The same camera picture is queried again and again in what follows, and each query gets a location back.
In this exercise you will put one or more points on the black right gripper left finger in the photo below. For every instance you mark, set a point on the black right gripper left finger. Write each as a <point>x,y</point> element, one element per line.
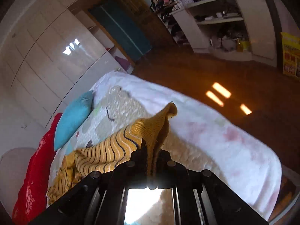
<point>98,198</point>

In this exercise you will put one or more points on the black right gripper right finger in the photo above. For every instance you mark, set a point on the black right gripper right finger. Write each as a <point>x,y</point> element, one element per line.
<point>202,197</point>

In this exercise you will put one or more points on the yellow striped knit sweater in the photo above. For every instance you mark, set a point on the yellow striped knit sweater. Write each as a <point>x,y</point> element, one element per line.
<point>147,133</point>

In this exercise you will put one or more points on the pink fleece blanket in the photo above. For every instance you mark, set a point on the pink fleece blanket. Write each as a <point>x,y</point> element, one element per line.
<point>251,169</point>

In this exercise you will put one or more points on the red embroidered quilt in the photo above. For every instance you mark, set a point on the red embroidered quilt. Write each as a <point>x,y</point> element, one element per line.
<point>32,198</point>

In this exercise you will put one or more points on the light blue pillow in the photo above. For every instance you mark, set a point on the light blue pillow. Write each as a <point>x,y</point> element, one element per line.
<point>74,115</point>

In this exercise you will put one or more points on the patterned quilted bedspread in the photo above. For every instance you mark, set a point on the patterned quilted bedspread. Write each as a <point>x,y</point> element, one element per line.
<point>116,110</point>

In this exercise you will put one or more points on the white glossy wardrobe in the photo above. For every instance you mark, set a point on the white glossy wardrobe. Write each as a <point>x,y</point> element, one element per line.
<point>49,55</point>

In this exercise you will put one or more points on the white shelf unit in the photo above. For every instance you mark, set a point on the white shelf unit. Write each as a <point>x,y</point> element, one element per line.
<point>238,30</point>

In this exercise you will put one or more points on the yellow printed bag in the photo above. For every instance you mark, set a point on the yellow printed bag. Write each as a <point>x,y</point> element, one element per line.
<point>291,55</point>

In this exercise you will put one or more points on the wooden door teal glass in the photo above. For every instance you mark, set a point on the wooden door teal glass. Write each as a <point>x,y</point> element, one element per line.
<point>122,28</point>

